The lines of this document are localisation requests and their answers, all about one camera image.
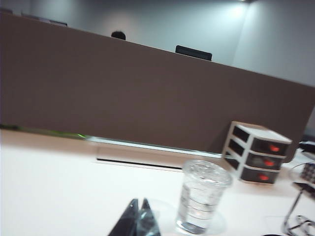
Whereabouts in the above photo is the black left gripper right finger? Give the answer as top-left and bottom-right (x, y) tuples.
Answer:
(139, 198), (162, 236)

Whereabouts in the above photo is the dark drawer with red handle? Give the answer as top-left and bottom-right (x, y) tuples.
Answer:
(232, 125), (289, 156)
(225, 151), (281, 184)
(228, 139), (287, 171)

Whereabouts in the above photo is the brown desk partition screen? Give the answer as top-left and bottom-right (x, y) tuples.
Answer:
(0, 12), (315, 163)

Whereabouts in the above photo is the Rubik's cube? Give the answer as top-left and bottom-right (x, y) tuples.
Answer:
(302, 162), (315, 179)

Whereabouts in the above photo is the green flat item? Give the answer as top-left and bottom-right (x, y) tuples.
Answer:
(19, 126), (87, 140)

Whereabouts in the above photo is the clear plastic coffee cup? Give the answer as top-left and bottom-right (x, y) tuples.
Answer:
(175, 159), (233, 236)

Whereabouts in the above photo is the thin black USB cable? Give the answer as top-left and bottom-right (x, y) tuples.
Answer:
(283, 181), (315, 236)

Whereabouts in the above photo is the small white drawer organizer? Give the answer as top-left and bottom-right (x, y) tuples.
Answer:
(222, 120), (293, 184)

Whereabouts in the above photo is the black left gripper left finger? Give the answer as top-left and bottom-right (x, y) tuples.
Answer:
(107, 198), (140, 236)

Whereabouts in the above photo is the dark-haired person's head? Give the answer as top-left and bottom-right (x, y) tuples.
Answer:
(110, 30), (126, 40)

